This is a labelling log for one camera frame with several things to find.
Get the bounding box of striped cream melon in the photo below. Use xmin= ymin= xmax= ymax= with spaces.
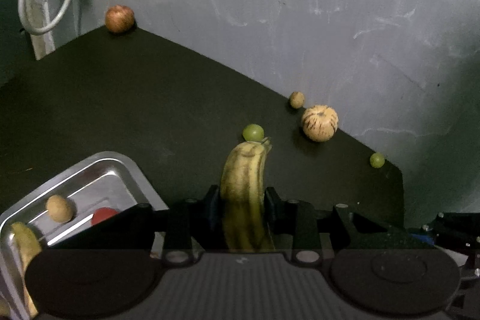
xmin=301 ymin=105 xmax=339 ymax=142

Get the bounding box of small green grape far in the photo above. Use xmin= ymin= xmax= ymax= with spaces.
xmin=369 ymin=152 xmax=386 ymax=169

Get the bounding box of green-yellow banana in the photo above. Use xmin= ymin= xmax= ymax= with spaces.
xmin=11 ymin=222 xmax=42 ymax=319

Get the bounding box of metal tray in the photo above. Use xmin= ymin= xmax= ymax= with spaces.
xmin=1 ymin=151 xmax=168 ymax=319

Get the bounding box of red tomato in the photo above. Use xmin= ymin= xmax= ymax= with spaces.
xmin=91 ymin=207 xmax=119 ymax=226

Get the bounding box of small tan round fruit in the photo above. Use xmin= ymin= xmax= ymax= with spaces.
xmin=46 ymin=195 xmax=75 ymax=223

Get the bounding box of yellow ripe banana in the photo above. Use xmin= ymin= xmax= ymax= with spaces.
xmin=220 ymin=137 xmax=275 ymax=253

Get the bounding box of small tan fruit at back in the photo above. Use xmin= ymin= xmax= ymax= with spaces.
xmin=289 ymin=91 xmax=305 ymax=110

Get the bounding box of black table mat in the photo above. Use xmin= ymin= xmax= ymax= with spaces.
xmin=1 ymin=28 xmax=404 ymax=227

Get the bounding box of reddish brown apple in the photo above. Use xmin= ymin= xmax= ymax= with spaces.
xmin=105 ymin=5 xmax=135 ymax=33

